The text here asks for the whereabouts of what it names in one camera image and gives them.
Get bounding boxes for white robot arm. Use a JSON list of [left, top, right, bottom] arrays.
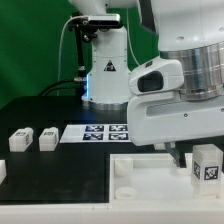
[[68, 0, 224, 167]]

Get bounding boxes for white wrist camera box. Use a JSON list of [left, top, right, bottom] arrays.
[[129, 57, 184, 95]]

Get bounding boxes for black camera on stand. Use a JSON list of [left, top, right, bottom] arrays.
[[68, 13, 122, 100]]

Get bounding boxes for white block left edge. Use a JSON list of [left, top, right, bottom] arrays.
[[0, 160, 7, 185]]

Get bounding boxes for white square tabletop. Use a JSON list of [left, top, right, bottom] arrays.
[[109, 153, 224, 201]]

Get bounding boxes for white front rail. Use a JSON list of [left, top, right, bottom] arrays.
[[0, 201, 224, 224]]

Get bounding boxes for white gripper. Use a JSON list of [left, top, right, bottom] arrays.
[[127, 94, 224, 168]]

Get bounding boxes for black cables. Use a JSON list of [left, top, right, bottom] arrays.
[[38, 79, 87, 97]]

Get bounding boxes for grey cable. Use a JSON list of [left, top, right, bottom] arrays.
[[57, 16, 83, 97]]

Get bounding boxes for white marker sheet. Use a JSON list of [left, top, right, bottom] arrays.
[[60, 124, 130, 143]]

